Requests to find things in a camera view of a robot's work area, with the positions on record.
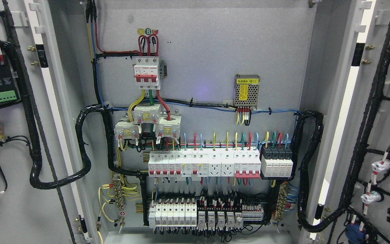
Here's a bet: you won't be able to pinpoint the grey cabinet door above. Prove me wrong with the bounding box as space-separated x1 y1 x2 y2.
0 0 95 244
317 0 390 244

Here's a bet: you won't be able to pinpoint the white current transformers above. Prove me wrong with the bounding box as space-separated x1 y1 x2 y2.
114 103 182 140

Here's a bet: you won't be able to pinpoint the perforated metal power supply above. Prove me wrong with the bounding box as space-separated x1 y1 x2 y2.
234 74 260 108

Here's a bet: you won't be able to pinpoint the white socket and breaker row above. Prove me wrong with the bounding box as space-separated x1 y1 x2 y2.
148 148 261 181

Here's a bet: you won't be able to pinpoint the red main circuit breaker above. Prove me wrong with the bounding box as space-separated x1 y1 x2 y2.
133 57 163 90

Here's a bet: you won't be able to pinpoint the black surge protector module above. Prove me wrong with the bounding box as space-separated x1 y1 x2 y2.
260 146 296 181

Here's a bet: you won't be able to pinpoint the lower relay and breaker row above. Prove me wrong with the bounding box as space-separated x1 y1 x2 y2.
148 190 266 237

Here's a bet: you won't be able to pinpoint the brass ground terminal bar left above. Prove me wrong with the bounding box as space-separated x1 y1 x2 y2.
112 174 126 228

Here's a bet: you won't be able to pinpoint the brass ground terminal bar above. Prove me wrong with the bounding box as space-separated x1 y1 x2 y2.
275 182 288 222
112 174 126 228

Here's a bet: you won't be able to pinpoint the brass ground terminal bar right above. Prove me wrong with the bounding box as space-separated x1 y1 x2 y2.
275 182 288 222

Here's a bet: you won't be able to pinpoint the black corrugated cable conduit right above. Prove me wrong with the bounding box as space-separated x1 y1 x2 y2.
291 110 346 233

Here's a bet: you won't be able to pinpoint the black corrugated cable conduit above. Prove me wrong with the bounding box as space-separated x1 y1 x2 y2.
29 104 148 190
291 110 346 233

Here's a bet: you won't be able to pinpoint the black corrugated cable conduit left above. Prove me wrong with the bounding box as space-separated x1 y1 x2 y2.
29 104 148 190

